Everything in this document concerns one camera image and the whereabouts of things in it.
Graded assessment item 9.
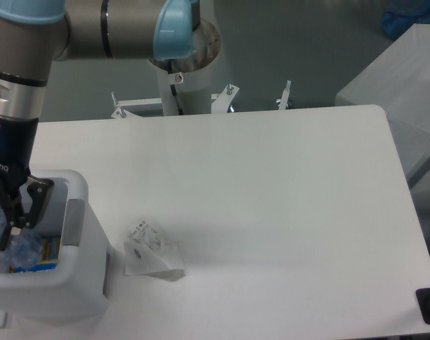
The clear plastic wrapper bag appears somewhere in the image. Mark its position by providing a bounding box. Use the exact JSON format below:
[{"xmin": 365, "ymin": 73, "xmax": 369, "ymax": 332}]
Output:
[{"xmin": 123, "ymin": 215, "xmax": 185, "ymax": 281}]

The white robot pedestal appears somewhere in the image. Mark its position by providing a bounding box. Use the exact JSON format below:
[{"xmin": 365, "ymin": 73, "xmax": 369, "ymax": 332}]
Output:
[{"xmin": 149, "ymin": 19, "xmax": 221, "ymax": 103}]

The grey covered box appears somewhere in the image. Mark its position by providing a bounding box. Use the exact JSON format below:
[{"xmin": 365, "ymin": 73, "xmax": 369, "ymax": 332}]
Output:
[{"xmin": 335, "ymin": 24, "xmax": 430, "ymax": 180}]

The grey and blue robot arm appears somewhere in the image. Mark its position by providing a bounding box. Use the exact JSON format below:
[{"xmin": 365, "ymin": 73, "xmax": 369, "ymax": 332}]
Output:
[{"xmin": 0, "ymin": 1, "xmax": 200, "ymax": 251}]

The clear plastic water bottle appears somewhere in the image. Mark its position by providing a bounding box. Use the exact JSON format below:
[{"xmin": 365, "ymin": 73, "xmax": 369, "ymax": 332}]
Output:
[{"xmin": 0, "ymin": 207, "xmax": 44, "ymax": 273}]

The black pedestal cable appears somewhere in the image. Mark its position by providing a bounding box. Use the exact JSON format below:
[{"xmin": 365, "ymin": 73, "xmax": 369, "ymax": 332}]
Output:
[{"xmin": 166, "ymin": 59, "xmax": 185, "ymax": 116}]

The white trash can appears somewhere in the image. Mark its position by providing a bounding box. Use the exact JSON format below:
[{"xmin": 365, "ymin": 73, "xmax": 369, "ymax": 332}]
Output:
[{"xmin": 0, "ymin": 169, "xmax": 113, "ymax": 319}]

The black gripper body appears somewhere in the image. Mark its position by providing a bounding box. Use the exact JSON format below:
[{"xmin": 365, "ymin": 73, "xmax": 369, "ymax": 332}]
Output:
[{"xmin": 0, "ymin": 115, "xmax": 39, "ymax": 200}]

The metal clamp screw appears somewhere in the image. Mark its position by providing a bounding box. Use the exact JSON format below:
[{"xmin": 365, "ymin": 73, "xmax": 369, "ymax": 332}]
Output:
[{"xmin": 276, "ymin": 80, "xmax": 293, "ymax": 111}]

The white pedestal base bracket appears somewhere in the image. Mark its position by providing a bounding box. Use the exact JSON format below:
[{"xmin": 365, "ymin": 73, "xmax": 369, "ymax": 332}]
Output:
[{"xmin": 111, "ymin": 84, "xmax": 240, "ymax": 119}]

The blue plastic bag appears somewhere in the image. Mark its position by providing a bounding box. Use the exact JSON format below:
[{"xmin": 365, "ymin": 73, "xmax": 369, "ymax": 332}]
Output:
[{"xmin": 380, "ymin": 1, "xmax": 430, "ymax": 40}]

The blue yellow snack package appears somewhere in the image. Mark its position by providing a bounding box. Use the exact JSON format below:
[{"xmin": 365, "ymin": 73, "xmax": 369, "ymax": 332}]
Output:
[{"xmin": 9, "ymin": 237, "xmax": 61, "ymax": 273}]

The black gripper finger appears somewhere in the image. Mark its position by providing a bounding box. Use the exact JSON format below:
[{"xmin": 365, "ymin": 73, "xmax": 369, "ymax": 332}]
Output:
[{"xmin": 0, "ymin": 175, "xmax": 55, "ymax": 252}]

